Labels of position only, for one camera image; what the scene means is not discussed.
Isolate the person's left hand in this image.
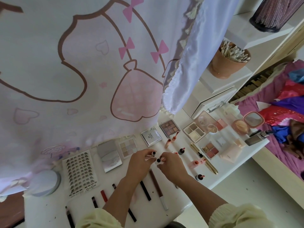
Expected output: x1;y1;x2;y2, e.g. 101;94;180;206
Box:
126;149;157;184

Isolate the person's right hand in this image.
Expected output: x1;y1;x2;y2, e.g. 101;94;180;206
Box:
157;151;190;186

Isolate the clear eyeshadow palette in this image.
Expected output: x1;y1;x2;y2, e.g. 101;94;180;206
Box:
118;137;139;158

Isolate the white square compact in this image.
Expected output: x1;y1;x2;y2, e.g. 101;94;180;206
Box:
141;127;163;147

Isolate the lavender rectangular palette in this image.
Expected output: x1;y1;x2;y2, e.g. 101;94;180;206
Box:
97;139;123;173

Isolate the dark brown eyeshadow palette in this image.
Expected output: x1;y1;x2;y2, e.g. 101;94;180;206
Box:
160;119;181;138

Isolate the tan eyeshadow palette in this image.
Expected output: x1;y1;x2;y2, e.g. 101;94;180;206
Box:
183;111;217;143

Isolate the small brown quad eyeshadow palette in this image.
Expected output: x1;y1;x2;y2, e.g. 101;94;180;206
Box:
202;142;219;160

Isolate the pink foundation tube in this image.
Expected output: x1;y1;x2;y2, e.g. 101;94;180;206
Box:
218;142;245;163

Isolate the white false eyelash tray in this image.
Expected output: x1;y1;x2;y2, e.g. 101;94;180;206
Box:
63;150;98;198

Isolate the pink blush pan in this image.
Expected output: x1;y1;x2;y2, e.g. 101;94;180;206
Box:
215;118;228;130

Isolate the pink cushion compact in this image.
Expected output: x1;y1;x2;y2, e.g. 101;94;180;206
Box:
232;111;265;135

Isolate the square bottle with black cap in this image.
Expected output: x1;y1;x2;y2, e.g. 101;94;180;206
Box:
244;132;268;146

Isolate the round silver compact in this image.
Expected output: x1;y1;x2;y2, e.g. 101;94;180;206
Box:
28;169;61;197

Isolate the person's right forearm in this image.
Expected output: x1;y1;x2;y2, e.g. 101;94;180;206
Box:
178;175;276;228

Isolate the person's left forearm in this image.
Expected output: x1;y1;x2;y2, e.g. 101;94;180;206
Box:
76;178;143;228

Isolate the white table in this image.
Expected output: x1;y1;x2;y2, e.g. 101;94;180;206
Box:
23;104;270;228

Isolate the white paper sheet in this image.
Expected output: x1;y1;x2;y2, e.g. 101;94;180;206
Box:
256;101;271;111

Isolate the terracotta pot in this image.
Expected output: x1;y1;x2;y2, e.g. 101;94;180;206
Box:
209;39;251;80

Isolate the red shiny packet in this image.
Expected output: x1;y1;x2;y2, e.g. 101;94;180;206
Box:
259;104;304;126

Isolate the brown fabric item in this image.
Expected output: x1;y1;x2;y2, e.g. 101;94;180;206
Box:
284;121;304;160

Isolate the bunch of cotton swabs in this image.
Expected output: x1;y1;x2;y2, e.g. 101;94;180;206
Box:
219;40;250;62

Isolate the pink cartoon print cloth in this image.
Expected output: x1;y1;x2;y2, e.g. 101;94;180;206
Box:
0;0;240;193

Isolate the blue cloth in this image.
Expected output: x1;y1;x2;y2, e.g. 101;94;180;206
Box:
273;69;304;143

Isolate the reddish brown door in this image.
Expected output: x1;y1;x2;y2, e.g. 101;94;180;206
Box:
0;190;25;228

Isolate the white shelf unit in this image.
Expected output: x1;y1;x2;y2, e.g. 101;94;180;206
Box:
190;0;304;119

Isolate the dark container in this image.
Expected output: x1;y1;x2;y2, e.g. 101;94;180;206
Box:
249;0;304;33

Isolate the small white bow-handle drawer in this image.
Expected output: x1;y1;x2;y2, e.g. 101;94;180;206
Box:
191;87;237;119

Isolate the wooden bed frame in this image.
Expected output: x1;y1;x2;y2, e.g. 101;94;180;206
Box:
230;26;304;209

